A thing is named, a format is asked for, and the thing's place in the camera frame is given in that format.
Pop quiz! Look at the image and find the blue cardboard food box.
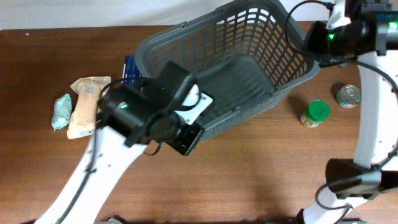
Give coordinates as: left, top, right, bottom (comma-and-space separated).
122, 55, 141, 78

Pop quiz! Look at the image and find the grey plastic shopping basket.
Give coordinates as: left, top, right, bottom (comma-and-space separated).
135, 0, 320, 141

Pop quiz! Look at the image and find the tan grain pouch bag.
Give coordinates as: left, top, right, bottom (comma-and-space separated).
67, 76, 111, 139

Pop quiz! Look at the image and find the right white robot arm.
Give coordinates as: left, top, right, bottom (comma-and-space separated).
295, 1, 397, 223

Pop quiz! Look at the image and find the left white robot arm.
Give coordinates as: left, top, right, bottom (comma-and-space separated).
36, 62, 214, 223

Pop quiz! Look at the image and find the silver pull-tab tin can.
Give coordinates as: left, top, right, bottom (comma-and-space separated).
336, 85, 361, 109

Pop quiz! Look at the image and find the green lid glass jar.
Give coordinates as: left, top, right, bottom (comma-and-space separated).
300, 100, 330, 128

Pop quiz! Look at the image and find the teal wet wipes packet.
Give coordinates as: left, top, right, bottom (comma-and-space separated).
52, 93, 72, 131

